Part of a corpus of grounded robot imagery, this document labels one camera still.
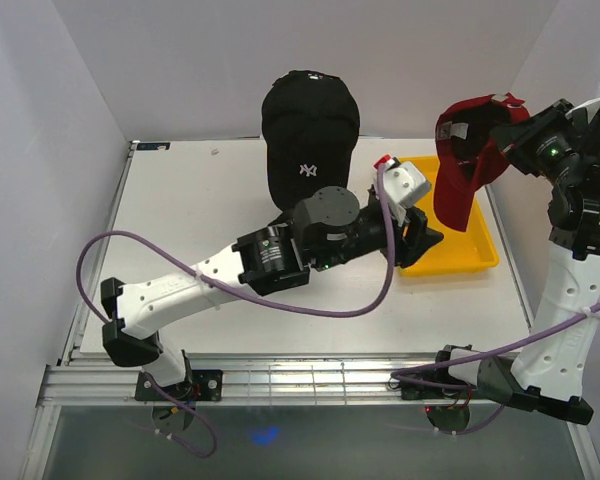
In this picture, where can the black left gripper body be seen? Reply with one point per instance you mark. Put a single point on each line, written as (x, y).
(403, 244)

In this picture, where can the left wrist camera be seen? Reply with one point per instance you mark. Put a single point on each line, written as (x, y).
(404, 185)

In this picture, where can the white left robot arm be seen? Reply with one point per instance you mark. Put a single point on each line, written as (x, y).
(325, 230)

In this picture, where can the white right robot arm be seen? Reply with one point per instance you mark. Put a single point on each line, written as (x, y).
(546, 376)

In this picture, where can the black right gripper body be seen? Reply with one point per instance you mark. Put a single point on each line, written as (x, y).
(552, 147)

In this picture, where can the red baseball cap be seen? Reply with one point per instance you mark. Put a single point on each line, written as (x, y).
(468, 157)

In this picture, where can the black NY baseball cap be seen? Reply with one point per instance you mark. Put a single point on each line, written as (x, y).
(310, 123)

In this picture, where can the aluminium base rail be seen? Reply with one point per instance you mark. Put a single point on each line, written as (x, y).
(247, 381)

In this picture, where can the yellow plastic tray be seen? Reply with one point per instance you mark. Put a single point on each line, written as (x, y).
(466, 252)

